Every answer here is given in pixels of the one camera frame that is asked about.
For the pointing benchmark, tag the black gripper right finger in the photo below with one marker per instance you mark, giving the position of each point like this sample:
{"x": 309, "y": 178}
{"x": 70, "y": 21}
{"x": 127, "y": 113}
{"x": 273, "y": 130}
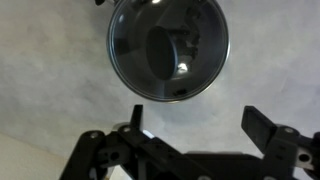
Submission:
{"x": 283, "y": 150}

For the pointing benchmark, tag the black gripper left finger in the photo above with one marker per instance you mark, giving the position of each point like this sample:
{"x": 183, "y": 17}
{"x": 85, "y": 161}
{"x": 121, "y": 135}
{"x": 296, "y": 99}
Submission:
{"x": 133, "y": 150}

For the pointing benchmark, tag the shiny metal bowl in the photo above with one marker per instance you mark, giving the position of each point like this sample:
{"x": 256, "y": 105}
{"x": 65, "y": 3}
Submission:
{"x": 133, "y": 40}

